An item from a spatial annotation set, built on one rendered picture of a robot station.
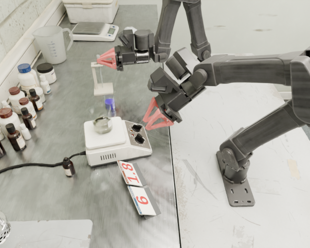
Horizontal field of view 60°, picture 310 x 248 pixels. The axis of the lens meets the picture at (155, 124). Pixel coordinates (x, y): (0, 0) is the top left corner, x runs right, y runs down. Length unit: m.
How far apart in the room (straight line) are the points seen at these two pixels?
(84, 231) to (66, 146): 0.32
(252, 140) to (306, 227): 0.27
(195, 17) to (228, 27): 1.23
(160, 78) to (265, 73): 0.24
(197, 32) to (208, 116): 0.35
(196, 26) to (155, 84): 0.51
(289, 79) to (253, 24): 1.84
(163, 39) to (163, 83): 0.42
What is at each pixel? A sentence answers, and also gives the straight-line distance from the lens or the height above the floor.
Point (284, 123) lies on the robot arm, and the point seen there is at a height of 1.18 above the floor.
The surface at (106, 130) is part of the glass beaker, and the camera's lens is 0.81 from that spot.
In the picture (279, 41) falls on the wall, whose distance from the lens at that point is 2.54.
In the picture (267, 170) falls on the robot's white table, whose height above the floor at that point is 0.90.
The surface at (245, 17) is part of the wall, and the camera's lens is 2.35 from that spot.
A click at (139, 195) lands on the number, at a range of 0.75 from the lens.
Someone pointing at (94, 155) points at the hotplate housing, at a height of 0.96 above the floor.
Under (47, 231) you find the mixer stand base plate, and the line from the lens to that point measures 0.76.
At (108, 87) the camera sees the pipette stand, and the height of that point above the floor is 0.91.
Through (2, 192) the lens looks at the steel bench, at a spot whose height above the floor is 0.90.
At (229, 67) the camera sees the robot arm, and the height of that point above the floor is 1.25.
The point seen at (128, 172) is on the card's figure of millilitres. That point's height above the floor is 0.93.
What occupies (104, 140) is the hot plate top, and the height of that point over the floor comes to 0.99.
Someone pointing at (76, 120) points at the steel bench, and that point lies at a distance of 1.04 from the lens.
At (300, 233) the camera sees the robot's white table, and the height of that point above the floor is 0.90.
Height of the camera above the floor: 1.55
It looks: 42 degrees down
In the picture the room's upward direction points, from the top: straight up
